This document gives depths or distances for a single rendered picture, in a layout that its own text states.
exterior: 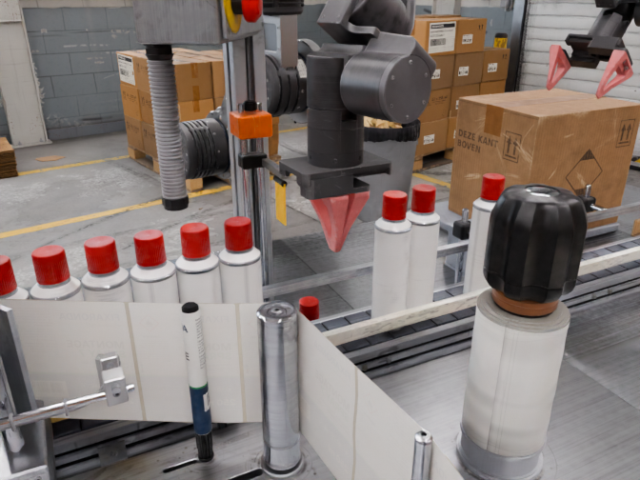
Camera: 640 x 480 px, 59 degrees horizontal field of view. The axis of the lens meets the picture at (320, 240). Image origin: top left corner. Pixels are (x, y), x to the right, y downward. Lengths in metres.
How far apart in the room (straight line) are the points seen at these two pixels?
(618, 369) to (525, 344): 0.42
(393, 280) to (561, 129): 0.56
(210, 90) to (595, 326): 3.48
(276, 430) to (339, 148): 0.28
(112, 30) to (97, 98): 0.69
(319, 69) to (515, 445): 0.41
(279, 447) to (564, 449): 0.31
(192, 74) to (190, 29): 3.46
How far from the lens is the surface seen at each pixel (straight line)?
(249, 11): 0.64
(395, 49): 0.51
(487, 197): 0.88
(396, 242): 0.78
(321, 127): 0.55
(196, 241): 0.66
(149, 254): 0.66
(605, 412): 0.78
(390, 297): 0.81
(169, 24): 0.65
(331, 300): 1.02
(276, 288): 0.79
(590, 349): 0.98
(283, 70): 1.34
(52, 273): 0.66
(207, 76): 4.15
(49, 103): 6.17
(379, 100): 0.48
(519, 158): 1.21
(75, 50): 6.18
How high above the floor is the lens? 1.34
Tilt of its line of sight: 24 degrees down
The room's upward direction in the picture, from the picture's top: straight up
